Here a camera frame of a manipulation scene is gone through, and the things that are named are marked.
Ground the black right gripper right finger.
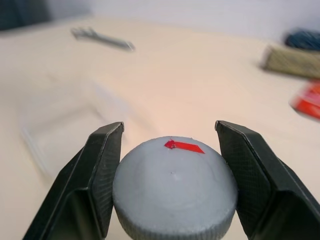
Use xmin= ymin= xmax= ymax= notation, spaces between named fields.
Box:
xmin=214 ymin=120 xmax=320 ymax=240

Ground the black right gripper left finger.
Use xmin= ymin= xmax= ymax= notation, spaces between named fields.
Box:
xmin=21 ymin=121 xmax=125 ymax=240

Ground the grey jar lid red arrow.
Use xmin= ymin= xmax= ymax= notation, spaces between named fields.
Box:
xmin=112 ymin=135 xmax=239 ymax=240

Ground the clear plastic box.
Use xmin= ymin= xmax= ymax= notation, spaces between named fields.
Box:
xmin=19 ymin=82 xmax=111 ymax=181

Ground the red and white package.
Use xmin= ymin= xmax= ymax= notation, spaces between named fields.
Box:
xmin=288 ymin=81 xmax=320 ymax=120

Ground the silver metal fork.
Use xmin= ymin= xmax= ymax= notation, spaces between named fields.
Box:
xmin=70 ymin=26 xmax=137 ymax=53

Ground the dark blue woven object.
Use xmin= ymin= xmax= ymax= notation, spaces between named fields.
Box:
xmin=283 ymin=27 xmax=320 ymax=52

